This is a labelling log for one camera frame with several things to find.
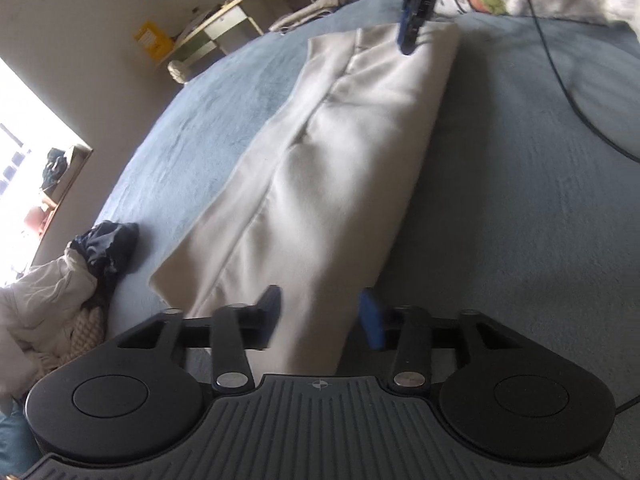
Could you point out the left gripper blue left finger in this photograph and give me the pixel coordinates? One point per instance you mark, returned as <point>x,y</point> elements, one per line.
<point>268,311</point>

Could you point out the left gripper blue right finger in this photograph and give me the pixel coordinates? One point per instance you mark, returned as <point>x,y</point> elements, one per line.
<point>371,314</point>

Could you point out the beige zip hoodie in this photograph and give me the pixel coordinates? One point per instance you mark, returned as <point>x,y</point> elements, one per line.
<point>315,203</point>

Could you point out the dark clothes on windowsill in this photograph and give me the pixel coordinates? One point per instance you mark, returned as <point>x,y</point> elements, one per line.
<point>56,166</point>

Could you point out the folded beige garment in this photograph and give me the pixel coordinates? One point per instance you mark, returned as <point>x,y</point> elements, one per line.
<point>314,11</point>

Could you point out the dark furry garment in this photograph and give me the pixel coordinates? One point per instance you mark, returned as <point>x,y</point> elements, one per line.
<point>107,249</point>

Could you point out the checked pink cloth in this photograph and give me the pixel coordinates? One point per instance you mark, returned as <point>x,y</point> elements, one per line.
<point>88,331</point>

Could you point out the grey-blue bed blanket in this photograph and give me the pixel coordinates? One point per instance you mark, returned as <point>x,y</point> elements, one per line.
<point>527,206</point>

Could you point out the cream side desk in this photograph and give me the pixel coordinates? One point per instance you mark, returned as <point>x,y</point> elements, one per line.
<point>205,37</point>

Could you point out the pale beige crumpled garment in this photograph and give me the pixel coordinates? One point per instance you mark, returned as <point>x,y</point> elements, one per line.
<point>37,314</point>

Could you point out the blue duvet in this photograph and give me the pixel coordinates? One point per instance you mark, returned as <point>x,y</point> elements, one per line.
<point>18,448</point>

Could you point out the yellow box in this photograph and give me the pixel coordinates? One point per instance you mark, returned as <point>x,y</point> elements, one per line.
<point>154,41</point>

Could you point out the cream bed post knob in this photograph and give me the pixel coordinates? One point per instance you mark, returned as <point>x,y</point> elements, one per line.
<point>179,72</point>

